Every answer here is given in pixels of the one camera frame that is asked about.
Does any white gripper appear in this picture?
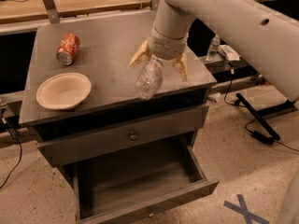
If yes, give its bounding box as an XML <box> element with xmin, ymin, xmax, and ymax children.
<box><xmin>129</xmin><ymin>27</ymin><xmax>188</xmax><ymax>81</ymax></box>

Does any clear plastic water bottle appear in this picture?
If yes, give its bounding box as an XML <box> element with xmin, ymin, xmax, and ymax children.
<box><xmin>135</xmin><ymin>55</ymin><xmax>164</xmax><ymax>100</ymax></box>

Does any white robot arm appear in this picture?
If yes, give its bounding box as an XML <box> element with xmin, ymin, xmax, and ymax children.
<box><xmin>149</xmin><ymin>0</ymin><xmax>299</xmax><ymax>224</ymax></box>

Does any small background water bottle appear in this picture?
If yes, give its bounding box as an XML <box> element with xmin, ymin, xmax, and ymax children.
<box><xmin>206</xmin><ymin>35</ymin><xmax>221</xmax><ymax>61</ymax></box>

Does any round drawer knob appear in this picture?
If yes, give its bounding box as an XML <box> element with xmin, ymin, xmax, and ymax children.
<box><xmin>129</xmin><ymin>132</ymin><xmax>138</xmax><ymax>141</ymax></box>

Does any grey wooden drawer cabinet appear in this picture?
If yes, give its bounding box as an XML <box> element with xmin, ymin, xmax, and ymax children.
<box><xmin>18</xmin><ymin>10</ymin><xmax>220</xmax><ymax>224</ymax></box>

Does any open middle grey drawer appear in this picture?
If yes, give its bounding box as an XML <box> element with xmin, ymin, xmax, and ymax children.
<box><xmin>74</xmin><ymin>134</ymin><xmax>219</xmax><ymax>224</ymax></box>

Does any closed upper grey drawer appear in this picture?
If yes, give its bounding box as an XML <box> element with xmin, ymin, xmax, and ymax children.
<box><xmin>38</xmin><ymin>105</ymin><xmax>208</xmax><ymax>166</ymax></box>

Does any orange soda can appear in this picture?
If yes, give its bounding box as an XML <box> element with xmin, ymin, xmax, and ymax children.
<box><xmin>56</xmin><ymin>33</ymin><xmax>80</xmax><ymax>65</ymax></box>

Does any black bar on floor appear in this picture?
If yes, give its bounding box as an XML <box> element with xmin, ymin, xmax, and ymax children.
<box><xmin>236</xmin><ymin>93</ymin><xmax>280</xmax><ymax>141</ymax></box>

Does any beige paper bowl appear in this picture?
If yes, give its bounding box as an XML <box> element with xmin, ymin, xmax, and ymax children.
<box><xmin>36</xmin><ymin>73</ymin><xmax>92</xmax><ymax>110</ymax></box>

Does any white packet on rail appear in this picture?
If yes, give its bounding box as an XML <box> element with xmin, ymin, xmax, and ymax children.
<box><xmin>219</xmin><ymin>45</ymin><xmax>240</xmax><ymax>62</ymax></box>

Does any black floor cable right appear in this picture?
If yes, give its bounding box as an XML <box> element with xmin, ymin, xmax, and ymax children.
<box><xmin>223</xmin><ymin>68</ymin><xmax>299</xmax><ymax>152</ymax></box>

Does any black floor cable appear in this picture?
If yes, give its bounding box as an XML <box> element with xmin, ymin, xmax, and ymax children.
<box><xmin>223</xmin><ymin>68</ymin><xmax>299</xmax><ymax>152</ymax></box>
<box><xmin>0</xmin><ymin>115</ymin><xmax>23</xmax><ymax>190</ymax></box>

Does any black floor cable left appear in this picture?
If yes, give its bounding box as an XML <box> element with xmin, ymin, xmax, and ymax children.
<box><xmin>0</xmin><ymin>115</ymin><xmax>23</xmax><ymax>190</ymax></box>

